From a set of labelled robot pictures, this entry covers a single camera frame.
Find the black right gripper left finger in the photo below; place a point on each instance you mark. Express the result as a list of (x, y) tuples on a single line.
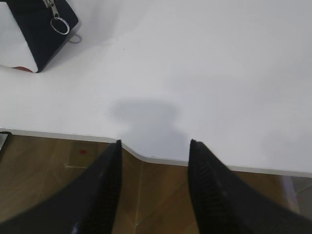
[(88, 205)]

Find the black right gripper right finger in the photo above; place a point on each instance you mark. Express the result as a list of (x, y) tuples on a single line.
[(224, 204)]

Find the navy insulated lunch bag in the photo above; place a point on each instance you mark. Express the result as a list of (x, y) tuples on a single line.
[(32, 31)]

